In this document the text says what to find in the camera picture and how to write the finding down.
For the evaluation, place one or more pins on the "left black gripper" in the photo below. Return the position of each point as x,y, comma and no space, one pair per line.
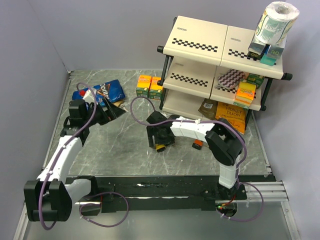
115,111

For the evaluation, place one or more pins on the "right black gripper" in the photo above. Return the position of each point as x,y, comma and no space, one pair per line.
152,131

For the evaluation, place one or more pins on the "yellow padlock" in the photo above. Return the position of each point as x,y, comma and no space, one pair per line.
160,148

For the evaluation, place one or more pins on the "orange padlock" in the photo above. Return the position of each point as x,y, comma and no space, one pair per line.
197,144

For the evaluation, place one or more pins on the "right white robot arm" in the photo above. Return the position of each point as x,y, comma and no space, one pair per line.
222,139

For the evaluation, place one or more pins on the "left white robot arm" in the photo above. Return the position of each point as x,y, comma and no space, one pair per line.
48,198

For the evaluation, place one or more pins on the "blue Doritos bag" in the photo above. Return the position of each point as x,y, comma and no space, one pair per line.
111,90

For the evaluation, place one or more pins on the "left orange green box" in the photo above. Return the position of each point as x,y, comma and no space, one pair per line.
143,86

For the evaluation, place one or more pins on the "orange green box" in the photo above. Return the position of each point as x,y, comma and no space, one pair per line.
155,90
143,86

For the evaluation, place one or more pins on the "right orange green box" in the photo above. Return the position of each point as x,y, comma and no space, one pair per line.
155,90

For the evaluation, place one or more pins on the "brown snack pouch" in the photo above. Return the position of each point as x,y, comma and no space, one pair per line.
208,108

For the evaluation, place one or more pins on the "orange Honey Dijon bag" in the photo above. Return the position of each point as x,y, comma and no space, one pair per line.
235,115

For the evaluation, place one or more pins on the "beige tiered shelf rack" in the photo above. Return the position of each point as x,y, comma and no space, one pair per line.
196,53

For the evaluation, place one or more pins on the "patterned oven mitt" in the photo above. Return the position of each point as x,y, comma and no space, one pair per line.
230,80

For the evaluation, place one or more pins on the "orange yellow sponge pack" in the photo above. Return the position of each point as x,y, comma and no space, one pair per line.
245,95

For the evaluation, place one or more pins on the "green box on shelf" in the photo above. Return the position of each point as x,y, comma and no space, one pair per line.
255,79

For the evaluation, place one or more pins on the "toilet paper roll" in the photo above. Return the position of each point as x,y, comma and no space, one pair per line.
275,22

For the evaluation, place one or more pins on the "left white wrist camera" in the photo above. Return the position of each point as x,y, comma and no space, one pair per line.
88,96

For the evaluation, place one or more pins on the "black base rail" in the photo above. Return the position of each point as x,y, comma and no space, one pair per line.
150,193

